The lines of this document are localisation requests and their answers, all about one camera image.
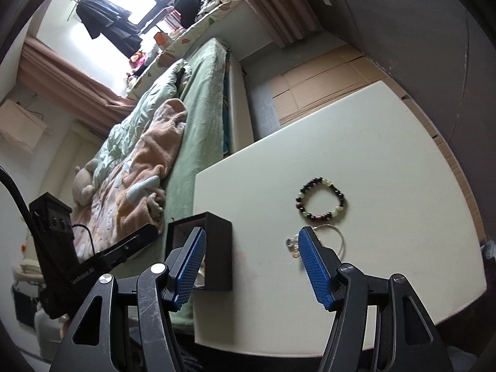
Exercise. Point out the beige plush toy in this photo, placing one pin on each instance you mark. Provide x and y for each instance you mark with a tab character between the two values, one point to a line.
83	186

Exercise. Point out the dark bag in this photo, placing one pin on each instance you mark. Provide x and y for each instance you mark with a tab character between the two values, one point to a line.
188	4

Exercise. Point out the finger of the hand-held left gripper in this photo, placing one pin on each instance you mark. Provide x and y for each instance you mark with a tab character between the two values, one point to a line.
124	246

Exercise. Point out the row of books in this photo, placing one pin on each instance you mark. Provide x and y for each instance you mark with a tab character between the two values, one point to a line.
171	18

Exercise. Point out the white square table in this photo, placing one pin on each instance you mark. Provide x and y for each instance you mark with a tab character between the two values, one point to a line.
387	162

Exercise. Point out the pale green quilt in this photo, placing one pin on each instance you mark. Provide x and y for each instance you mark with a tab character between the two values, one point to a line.
143	104

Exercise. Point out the pink curtain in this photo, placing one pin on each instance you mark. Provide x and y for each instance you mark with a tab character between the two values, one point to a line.
279	7
66	81

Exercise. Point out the bed with green sheet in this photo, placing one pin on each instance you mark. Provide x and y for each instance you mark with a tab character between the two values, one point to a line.
201	104

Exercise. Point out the beige hanging cloth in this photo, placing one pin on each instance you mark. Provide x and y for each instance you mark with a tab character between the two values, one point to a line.
21	124

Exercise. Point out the flattened cardboard sheets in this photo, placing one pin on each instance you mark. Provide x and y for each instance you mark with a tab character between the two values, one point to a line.
329	77

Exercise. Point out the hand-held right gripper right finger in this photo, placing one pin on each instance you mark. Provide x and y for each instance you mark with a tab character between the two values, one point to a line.
314	267

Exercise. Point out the black square box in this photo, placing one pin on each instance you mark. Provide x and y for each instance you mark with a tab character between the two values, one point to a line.
219	255

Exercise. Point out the grey wardrobe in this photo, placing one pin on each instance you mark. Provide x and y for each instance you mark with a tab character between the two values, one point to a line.
407	27

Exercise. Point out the grey floor mat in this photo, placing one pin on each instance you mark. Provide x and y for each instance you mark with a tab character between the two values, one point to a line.
263	112

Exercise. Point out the printed window seat cushion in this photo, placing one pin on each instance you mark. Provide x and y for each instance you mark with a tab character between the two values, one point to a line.
193	31

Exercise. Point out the orange paper bag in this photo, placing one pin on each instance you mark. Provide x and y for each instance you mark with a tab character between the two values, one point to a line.
161	38

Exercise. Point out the pink printed blanket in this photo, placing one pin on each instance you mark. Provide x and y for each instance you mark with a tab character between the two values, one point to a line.
155	143

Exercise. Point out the black hanging clothes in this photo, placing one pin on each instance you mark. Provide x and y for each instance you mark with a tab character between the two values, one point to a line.
104	11

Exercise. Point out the silver bangle with charms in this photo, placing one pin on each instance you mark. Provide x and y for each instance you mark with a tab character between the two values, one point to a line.
290	243

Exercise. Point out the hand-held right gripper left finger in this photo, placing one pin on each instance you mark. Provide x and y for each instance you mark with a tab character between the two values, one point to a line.
192	267

